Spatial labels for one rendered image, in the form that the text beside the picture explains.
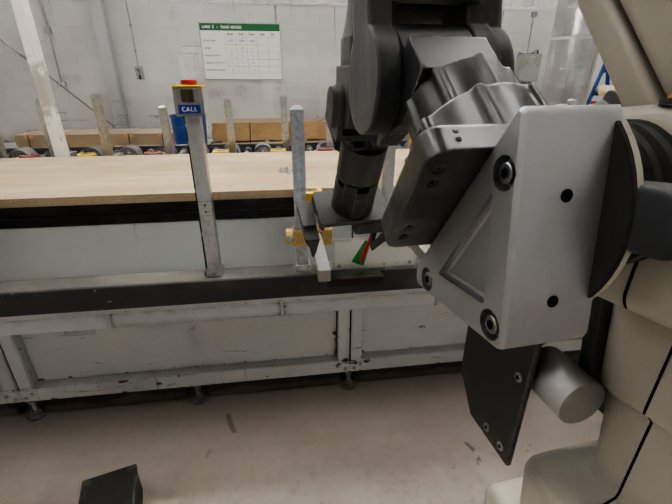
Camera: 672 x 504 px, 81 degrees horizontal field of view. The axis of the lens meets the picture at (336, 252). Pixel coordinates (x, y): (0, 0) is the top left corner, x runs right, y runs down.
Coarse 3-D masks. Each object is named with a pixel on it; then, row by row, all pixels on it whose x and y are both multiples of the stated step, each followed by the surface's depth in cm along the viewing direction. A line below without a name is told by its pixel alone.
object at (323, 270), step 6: (318, 246) 105; (318, 252) 102; (324, 252) 102; (318, 258) 98; (324, 258) 98; (318, 264) 95; (324, 264) 95; (318, 270) 92; (324, 270) 92; (330, 270) 92; (318, 276) 93; (324, 276) 93; (330, 276) 93
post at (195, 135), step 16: (192, 128) 99; (192, 144) 100; (192, 160) 102; (192, 176) 105; (208, 176) 105; (208, 192) 106; (208, 208) 108; (208, 224) 109; (208, 240) 111; (208, 256) 113; (208, 272) 115
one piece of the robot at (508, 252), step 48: (528, 144) 16; (576, 144) 17; (480, 192) 19; (528, 192) 17; (576, 192) 17; (480, 240) 20; (528, 240) 17; (576, 240) 18; (432, 288) 25; (480, 288) 21; (528, 288) 18; (576, 288) 19; (528, 336) 19; (576, 336) 20
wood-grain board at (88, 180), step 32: (0, 160) 174; (32, 160) 174; (64, 160) 174; (96, 160) 174; (128, 160) 174; (160, 160) 174; (224, 160) 174; (256, 160) 174; (288, 160) 174; (320, 160) 174; (0, 192) 126; (32, 192) 126; (64, 192) 126; (96, 192) 126; (128, 192) 126; (160, 192) 126; (192, 192) 126; (224, 192) 127; (256, 192) 128; (288, 192) 130
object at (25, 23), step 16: (16, 0) 160; (16, 16) 162; (32, 16) 166; (32, 32) 165; (32, 48) 167; (32, 64) 169; (48, 80) 175; (48, 96) 175; (48, 112) 177; (48, 128) 180; (64, 144) 185
